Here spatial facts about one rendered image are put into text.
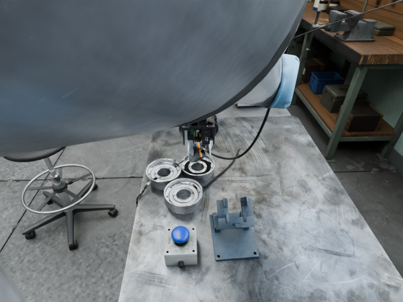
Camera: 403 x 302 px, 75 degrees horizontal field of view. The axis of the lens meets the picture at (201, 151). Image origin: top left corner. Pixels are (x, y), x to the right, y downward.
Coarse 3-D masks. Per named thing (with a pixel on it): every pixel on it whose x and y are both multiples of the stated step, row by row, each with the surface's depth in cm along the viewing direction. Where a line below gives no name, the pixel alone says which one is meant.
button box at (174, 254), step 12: (168, 228) 61; (192, 228) 61; (168, 240) 58; (192, 240) 58; (168, 252) 56; (180, 252) 56; (192, 252) 56; (168, 264) 58; (180, 264) 56; (192, 264) 58
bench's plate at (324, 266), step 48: (240, 144) 94; (288, 144) 94; (144, 192) 76; (240, 192) 76; (288, 192) 76; (336, 192) 76; (144, 240) 63; (288, 240) 63; (336, 240) 63; (144, 288) 54; (192, 288) 54; (240, 288) 54; (288, 288) 54; (336, 288) 54; (384, 288) 54
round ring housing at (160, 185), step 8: (160, 160) 82; (168, 160) 82; (152, 168) 80; (160, 168) 80; (168, 168) 80; (176, 168) 80; (168, 176) 77; (176, 176) 75; (152, 184) 75; (160, 184) 74
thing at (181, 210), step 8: (168, 184) 73; (176, 184) 74; (184, 184) 75; (192, 184) 74; (168, 192) 72; (176, 192) 72; (184, 192) 74; (192, 192) 72; (200, 192) 72; (168, 200) 68; (176, 200) 70; (184, 200) 70; (200, 200) 69; (176, 208) 67; (184, 208) 67; (192, 208) 68
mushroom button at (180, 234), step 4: (176, 228) 57; (180, 228) 57; (184, 228) 57; (172, 232) 57; (176, 232) 56; (180, 232) 56; (184, 232) 56; (188, 232) 57; (172, 236) 56; (176, 236) 56; (180, 236) 56; (184, 236) 56; (188, 236) 56; (176, 240) 55; (180, 240) 55; (184, 240) 56
